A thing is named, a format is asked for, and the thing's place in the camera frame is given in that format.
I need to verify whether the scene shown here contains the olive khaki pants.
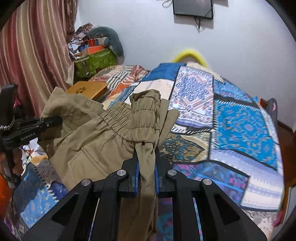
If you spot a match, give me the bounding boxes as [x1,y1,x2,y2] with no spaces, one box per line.
[38,87,179,240]

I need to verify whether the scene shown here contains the person's left hand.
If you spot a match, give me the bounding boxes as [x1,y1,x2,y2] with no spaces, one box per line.
[0,148,23,176]

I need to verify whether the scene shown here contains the blue patchwork bed cover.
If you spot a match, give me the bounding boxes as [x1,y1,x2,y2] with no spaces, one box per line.
[14,63,284,240]

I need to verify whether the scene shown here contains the striped brown curtain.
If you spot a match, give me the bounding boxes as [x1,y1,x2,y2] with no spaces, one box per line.
[1,1,78,116]

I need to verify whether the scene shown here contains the green storage basket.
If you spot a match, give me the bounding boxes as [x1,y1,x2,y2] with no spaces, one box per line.
[74,48,117,78]

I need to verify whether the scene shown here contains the striped orange blanket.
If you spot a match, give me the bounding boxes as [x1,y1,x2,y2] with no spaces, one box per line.
[89,65,149,102]

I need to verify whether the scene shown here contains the grey backpack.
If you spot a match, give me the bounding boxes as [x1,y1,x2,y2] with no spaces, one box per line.
[265,98,278,132]

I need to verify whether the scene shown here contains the small black wall monitor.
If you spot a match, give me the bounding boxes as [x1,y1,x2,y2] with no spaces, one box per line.
[172,0,213,20]

